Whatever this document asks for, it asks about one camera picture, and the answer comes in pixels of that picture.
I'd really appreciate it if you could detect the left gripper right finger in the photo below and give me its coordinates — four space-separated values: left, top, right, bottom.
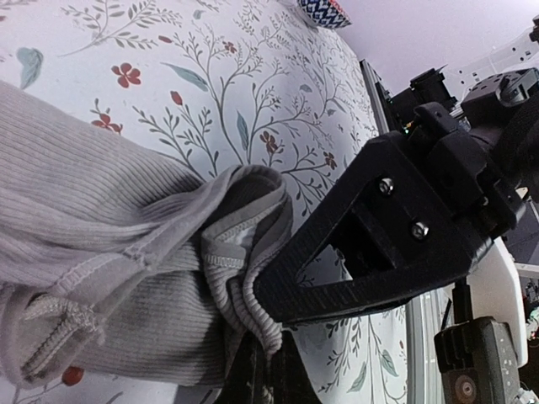
273 331 320 404

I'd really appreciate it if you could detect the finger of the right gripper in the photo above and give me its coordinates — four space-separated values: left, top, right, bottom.
253 133 492 324

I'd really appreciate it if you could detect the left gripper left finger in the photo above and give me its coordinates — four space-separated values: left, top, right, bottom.
218 332 267 404

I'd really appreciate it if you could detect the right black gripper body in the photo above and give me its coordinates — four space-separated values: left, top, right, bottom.
399 67 538 236

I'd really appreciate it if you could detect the taupe underwear cream waistband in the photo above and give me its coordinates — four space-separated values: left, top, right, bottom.
1 83 293 389

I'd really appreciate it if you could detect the red patterned bowl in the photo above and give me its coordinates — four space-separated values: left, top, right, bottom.
296 0 352 29

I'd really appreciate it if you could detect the floral tablecloth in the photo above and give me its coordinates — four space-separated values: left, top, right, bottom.
0 0 409 404

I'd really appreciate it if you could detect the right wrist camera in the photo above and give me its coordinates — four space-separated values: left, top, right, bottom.
434 281 538 404

